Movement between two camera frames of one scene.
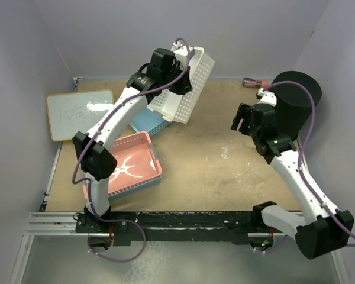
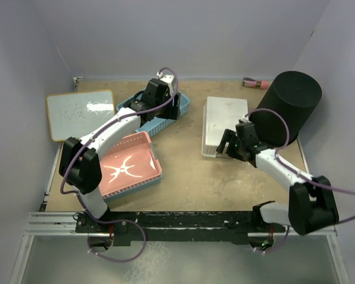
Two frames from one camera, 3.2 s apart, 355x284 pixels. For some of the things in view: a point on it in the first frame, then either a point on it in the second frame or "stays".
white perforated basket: (177, 107) → (220, 114)
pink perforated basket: (137, 161) stays
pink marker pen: (249, 82) stays
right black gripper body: (247, 128) → (235, 147)
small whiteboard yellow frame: (70, 113) stays
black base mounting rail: (218, 226) stays
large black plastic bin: (294, 104) stays
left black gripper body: (178, 86) → (168, 111)
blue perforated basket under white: (145, 120) stays
